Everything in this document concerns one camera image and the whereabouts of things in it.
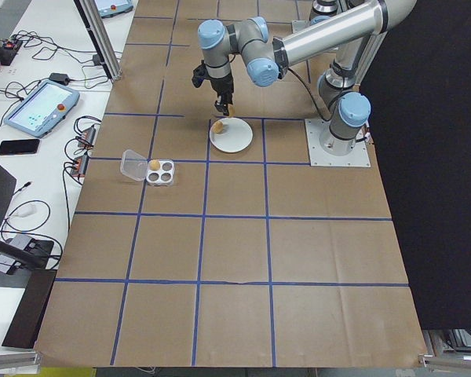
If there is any white round plate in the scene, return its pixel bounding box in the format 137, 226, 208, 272
209, 117, 254, 154

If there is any clear plastic egg tray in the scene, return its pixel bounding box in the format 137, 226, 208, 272
119, 148, 177, 188

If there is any blue grey teach pendant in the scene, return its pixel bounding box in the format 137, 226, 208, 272
93, 0, 137, 20
3, 78, 82, 138

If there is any black usb hub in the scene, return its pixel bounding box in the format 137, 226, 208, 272
76, 124, 99, 148
64, 153, 90, 178

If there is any black smartphone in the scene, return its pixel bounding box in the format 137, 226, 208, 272
0, 138, 41, 156

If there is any small white device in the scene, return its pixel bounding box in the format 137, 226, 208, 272
10, 203, 38, 219

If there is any grey monitor stand base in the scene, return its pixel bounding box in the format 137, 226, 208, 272
0, 234, 62, 288

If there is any dark brown board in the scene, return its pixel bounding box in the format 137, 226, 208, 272
2, 269, 58, 350

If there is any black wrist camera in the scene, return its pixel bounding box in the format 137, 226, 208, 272
191, 60, 207, 89

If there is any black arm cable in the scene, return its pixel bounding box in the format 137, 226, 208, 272
284, 67, 334, 122

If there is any aluminium vertical post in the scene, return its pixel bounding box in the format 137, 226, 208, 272
73, 0, 123, 82

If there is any black hub cable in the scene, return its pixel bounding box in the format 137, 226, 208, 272
61, 156, 86, 186
64, 115, 103, 152

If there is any aluminium frame bar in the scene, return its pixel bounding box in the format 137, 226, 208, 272
356, 33, 379, 86

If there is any black frame cover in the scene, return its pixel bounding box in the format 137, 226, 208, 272
359, 0, 471, 331

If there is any aluminium corner rail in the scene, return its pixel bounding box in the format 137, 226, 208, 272
0, 350, 42, 377
418, 353, 443, 368

